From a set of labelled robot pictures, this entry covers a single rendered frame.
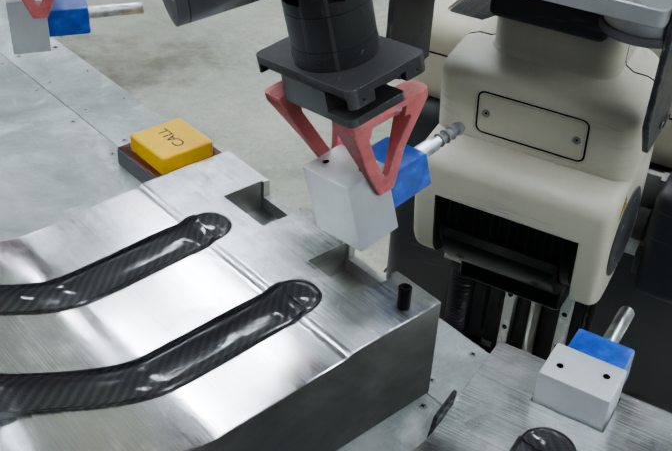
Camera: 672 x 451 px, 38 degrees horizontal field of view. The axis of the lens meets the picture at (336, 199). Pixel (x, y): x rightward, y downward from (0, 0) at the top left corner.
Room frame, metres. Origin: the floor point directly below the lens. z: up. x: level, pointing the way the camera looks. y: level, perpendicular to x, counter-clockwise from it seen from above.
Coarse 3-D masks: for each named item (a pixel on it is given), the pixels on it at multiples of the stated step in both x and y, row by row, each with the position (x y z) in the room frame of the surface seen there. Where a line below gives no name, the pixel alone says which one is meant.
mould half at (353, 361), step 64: (128, 192) 0.67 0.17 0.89; (192, 192) 0.67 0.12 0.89; (0, 256) 0.57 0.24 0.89; (64, 256) 0.58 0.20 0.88; (192, 256) 0.59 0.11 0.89; (256, 256) 0.59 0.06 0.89; (0, 320) 0.48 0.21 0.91; (64, 320) 0.50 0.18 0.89; (128, 320) 0.51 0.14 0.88; (192, 320) 0.52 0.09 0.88; (320, 320) 0.52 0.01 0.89; (384, 320) 0.52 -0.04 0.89; (192, 384) 0.46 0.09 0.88; (256, 384) 0.46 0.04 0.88; (320, 384) 0.47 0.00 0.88; (384, 384) 0.51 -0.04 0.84; (0, 448) 0.35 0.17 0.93; (64, 448) 0.36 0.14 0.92; (128, 448) 0.38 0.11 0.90; (192, 448) 0.40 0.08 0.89; (256, 448) 0.43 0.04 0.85; (320, 448) 0.47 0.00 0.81
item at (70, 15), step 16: (16, 0) 0.88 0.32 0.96; (64, 0) 0.91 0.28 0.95; (80, 0) 0.91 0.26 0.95; (16, 16) 0.87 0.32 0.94; (64, 16) 0.89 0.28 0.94; (80, 16) 0.89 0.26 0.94; (96, 16) 0.91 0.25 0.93; (16, 32) 0.87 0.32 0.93; (32, 32) 0.87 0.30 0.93; (48, 32) 0.88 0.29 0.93; (64, 32) 0.89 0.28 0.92; (80, 32) 0.89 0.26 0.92; (16, 48) 0.87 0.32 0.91; (32, 48) 0.87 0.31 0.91; (48, 48) 0.88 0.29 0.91
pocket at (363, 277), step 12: (336, 252) 0.60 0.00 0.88; (348, 252) 0.61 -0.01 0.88; (324, 264) 0.60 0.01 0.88; (336, 264) 0.60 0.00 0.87; (348, 264) 0.61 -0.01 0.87; (360, 264) 0.60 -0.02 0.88; (336, 276) 0.60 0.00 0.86; (348, 276) 0.60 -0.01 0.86; (360, 276) 0.60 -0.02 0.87; (372, 276) 0.59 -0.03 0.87; (348, 288) 0.59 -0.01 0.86; (360, 288) 0.59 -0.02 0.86
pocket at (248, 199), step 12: (240, 192) 0.68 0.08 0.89; (252, 192) 0.68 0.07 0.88; (264, 192) 0.69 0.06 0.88; (240, 204) 0.68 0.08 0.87; (252, 204) 0.68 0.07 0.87; (264, 204) 0.69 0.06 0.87; (276, 204) 0.68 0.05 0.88; (252, 216) 0.68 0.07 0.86; (264, 216) 0.68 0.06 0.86; (276, 216) 0.67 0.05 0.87
